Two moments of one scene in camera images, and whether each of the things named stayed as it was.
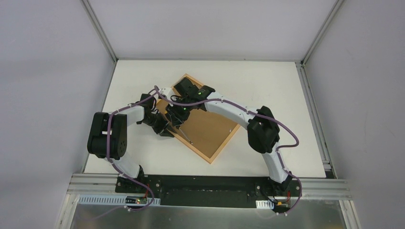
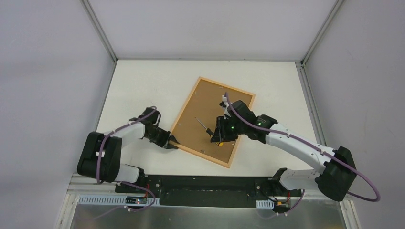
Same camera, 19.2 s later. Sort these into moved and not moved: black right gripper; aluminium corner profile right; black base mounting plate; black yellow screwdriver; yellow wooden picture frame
Moved: black yellow screwdriver; black right gripper; yellow wooden picture frame
Not moved: aluminium corner profile right; black base mounting plate
